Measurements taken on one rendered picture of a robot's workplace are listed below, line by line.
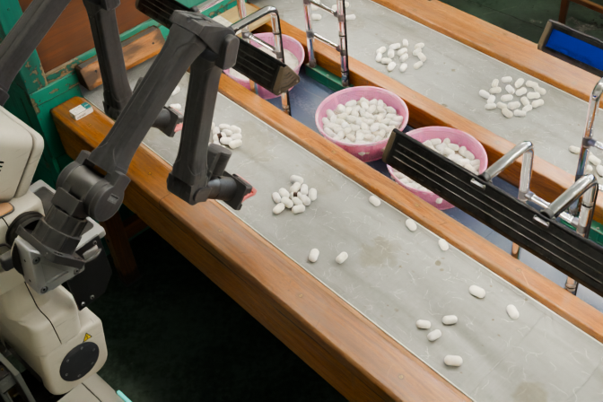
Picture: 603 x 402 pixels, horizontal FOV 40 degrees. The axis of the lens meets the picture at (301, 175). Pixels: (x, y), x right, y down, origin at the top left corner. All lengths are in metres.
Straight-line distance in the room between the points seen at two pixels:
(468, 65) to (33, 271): 1.54
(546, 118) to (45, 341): 1.45
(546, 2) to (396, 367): 2.85
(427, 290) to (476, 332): 0.16
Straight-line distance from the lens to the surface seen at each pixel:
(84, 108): 2.60
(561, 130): 2.43
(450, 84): 2.56
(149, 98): 1.58
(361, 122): 2.42
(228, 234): 2.11
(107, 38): 2.05
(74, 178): 1.59
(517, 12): 4.29
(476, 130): 2.36
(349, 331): 1.89
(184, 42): 1.59
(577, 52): 2.14
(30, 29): 1.91
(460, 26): 2.77
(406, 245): 2.08
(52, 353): 1.95
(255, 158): 2.35
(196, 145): 1.78
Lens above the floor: 2.28
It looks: 43 degrees down
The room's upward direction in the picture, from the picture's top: 7 degrees counter-clockwise
